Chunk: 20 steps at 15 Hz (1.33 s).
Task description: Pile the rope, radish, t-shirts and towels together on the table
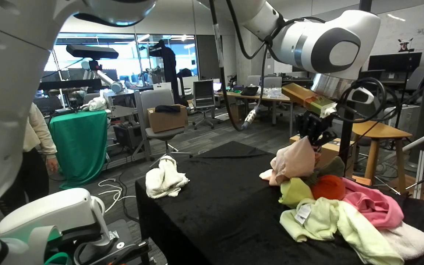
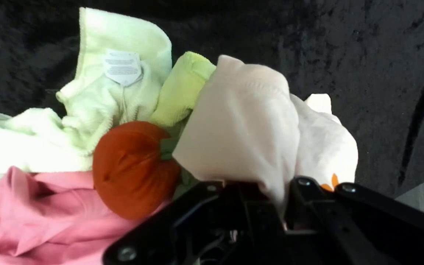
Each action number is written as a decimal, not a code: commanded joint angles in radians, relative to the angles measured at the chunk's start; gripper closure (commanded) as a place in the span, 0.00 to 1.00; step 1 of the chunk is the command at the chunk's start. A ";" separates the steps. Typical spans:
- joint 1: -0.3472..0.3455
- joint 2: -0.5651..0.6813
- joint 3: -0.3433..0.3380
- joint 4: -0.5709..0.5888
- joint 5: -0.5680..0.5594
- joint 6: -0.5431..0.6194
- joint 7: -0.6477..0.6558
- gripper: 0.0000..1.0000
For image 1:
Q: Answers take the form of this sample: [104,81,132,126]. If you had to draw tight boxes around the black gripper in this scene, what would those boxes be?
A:
[298,112,341,154]

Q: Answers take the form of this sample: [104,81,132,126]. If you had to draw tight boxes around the peach printed t-shirt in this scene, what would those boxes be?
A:
[258,135,319,187]

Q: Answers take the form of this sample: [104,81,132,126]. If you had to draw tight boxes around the orange plush radish green leaves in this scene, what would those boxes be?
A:
[310,154,348,202]

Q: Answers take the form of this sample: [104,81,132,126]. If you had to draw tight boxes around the small yellow-green towel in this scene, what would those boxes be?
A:
[277,177,316,209]

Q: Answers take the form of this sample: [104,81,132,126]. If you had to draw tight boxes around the pale green towel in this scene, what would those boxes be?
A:
[279,197,407,265]

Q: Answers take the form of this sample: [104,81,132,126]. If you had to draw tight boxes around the pink t-shirt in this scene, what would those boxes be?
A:
[342,177,406,231]

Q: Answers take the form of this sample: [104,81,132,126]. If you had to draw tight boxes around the large white towel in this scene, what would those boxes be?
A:
[379,221,424,262]

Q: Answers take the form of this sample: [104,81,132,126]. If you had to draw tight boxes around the small white towel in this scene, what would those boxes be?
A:
[145,154,192,200]

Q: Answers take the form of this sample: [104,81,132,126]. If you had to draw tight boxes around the black vertical pole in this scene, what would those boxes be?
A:
[338,0,375,168]

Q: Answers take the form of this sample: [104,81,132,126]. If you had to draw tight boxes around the wooden stool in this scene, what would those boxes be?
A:
[350,119,414,196]

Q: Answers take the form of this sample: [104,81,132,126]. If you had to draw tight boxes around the black table cloth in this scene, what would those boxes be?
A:
[135,141,424,265]

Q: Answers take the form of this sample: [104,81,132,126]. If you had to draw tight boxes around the black computer monitor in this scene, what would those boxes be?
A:
[369,50,424,75]

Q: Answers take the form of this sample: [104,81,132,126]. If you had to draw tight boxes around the small cardboard box on chair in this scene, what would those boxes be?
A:
[146,103,191,135]

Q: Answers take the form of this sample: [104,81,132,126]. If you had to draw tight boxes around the grey office chair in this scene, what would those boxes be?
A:
[136,87,192,159]

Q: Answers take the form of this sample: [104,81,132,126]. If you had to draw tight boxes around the green cloth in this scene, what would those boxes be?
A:
[49,109,110,188]

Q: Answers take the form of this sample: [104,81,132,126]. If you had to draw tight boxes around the person in beige sweater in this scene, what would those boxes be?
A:
[18,100,61,200]

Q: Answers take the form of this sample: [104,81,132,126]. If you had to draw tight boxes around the black camera on tripod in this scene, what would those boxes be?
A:
[65,43,126,94]

